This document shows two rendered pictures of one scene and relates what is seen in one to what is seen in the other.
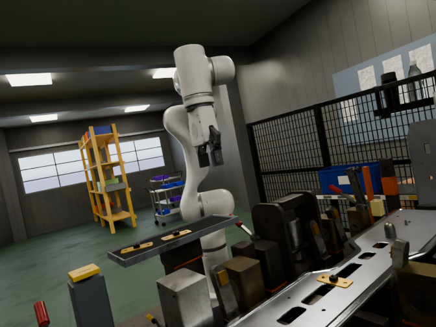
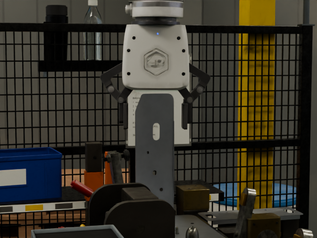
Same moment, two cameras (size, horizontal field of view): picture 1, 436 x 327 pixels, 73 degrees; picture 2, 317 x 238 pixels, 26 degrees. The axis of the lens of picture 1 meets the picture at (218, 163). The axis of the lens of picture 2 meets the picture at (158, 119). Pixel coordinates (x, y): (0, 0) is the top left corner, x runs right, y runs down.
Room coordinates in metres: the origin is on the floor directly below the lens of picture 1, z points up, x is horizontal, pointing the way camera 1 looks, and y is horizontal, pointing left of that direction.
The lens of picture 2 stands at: (0.40, 1.00, 1.46)
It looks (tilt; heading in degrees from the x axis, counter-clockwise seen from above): 5 degrees down; 292
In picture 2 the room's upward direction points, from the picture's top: straight up
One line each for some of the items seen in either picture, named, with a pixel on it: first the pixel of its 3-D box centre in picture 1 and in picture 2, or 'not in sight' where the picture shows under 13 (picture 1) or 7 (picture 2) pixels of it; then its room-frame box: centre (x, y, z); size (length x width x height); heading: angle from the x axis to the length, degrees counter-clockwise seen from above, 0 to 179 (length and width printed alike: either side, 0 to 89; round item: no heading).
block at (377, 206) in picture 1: (383, 244); not in sight; (1.15, -0.59, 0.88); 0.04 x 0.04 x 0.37; 37
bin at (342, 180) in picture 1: (352, 178); (6, 174); (1.58, -0.70, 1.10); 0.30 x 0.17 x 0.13; 44
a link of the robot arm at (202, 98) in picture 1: (198, 102); (154, 12); (0.81, 0.02, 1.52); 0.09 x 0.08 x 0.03; 24
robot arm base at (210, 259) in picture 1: (216, 267); not in sight; (1.24, 0.09, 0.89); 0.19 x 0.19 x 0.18
